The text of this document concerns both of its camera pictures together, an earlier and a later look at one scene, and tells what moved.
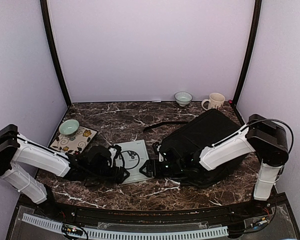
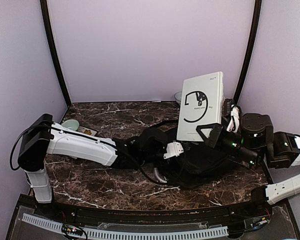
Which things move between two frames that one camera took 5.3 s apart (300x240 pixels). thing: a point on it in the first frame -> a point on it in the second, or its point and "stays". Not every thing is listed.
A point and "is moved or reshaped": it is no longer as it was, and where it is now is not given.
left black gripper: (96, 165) -> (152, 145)
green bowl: (69, 127) stays
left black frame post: (48, 29) stays
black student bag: (201, 132) is moved or reshaped
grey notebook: (133, 154) is moved or reshaped
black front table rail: (54, 207) stays
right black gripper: (155, 170) -> (217, 130)
